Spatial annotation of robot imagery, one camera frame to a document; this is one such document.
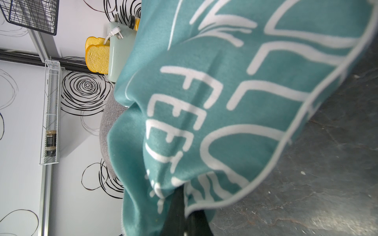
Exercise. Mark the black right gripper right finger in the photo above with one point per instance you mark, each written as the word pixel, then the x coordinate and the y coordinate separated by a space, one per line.
pixel 197 225

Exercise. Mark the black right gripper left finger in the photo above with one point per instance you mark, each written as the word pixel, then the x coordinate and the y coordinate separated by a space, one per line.
pixel 175 223

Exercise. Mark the grey pillow with zipper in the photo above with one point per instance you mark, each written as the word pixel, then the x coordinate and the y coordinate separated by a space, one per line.
pixel 112 111

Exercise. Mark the teal printed pillow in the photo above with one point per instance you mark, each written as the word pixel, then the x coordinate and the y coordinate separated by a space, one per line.
pixel 216 90

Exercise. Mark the dark bottle in shelf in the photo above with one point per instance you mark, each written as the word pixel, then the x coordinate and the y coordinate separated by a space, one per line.
pixel 50 143

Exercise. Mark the mint green toaster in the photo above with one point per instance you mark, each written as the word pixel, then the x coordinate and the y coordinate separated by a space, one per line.
pixel 120 49

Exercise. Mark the yellow toast slice front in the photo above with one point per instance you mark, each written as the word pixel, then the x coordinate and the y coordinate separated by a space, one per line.
pixel 97 58

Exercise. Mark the yellow toast slice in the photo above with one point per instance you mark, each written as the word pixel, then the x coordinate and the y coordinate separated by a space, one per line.
pixel 97 43
pixel 97 58

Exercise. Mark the yellow toast slice back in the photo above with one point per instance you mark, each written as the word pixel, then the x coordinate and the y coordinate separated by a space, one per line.
pixel 97 43

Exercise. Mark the aluminium wall rail left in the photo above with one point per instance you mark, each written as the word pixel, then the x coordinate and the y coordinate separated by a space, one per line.
pixel 45 200

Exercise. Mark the aluminium wall rail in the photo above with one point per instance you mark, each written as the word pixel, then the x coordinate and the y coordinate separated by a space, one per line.
pixel 44 44
pixel 45 200

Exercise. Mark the white wire wall shelf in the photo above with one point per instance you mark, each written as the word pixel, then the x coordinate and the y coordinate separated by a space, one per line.
pixel 52 108

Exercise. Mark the aluminium wall rail back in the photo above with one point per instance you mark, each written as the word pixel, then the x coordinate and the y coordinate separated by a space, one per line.
pixel 44 44

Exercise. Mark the black wire wall basket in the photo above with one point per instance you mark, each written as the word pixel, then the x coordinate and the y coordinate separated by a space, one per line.
pixel 37 15

